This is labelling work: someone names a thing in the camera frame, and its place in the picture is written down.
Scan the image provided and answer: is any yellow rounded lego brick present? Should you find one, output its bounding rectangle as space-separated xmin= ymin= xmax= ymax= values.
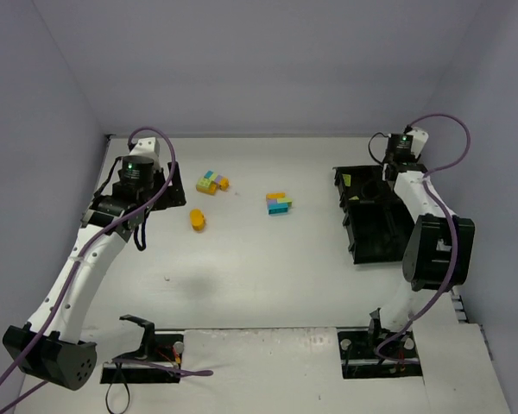
xmin=189 ymin=209 xmax=206 ymax=232

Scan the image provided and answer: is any lime green rounded lego brick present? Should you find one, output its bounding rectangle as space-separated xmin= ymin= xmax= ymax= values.
xmin=196 ymin=177 xmax=218 ymax=195

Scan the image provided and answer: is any yellow small lego brick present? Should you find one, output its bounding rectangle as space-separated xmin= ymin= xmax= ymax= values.
xmin=215 ymin=176 xmax=230 ymax=191

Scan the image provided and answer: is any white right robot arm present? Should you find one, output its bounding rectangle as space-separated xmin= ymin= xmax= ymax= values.
xmin=369 ymin=126 xmax=475 ymax=354

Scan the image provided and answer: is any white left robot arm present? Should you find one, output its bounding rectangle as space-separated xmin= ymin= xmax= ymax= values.
xmin=3 ymin=135 xmax=186 ymax=391

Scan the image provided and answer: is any teal purple lego stack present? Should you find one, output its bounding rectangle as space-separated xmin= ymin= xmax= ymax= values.
xmin=204 ymin=171 xmax=224 ymax=185

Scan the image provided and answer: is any multicolor lego cluster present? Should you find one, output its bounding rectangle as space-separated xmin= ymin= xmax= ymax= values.
xmin=266 ymin=192 xmax=293 ymax=216

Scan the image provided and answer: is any black four-compartment sorting bin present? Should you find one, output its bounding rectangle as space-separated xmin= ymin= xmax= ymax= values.
xmin=334 ymin=166 xmax=414 ymax=265

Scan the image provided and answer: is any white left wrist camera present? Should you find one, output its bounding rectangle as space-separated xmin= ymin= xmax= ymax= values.
xmin=129 ymin=137 xmax=160 ymax=158

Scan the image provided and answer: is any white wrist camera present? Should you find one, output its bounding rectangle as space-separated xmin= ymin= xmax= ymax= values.
xmin=129 ymin=137 xmax=160 ymax=158
xmin=407 ymin=127 xmax=429 ymax=157

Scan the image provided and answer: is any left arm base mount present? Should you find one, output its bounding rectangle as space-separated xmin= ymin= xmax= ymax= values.
xmin=81 ymin=314 xmax=185 ymax=385

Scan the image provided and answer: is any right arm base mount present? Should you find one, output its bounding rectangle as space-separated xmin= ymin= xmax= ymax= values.
xmin=337 ymin=328 xmax=423 ymax=380

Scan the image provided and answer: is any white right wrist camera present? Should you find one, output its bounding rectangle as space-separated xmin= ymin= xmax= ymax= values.
xmin=407 ymin=127 xmax=429 ymax=157

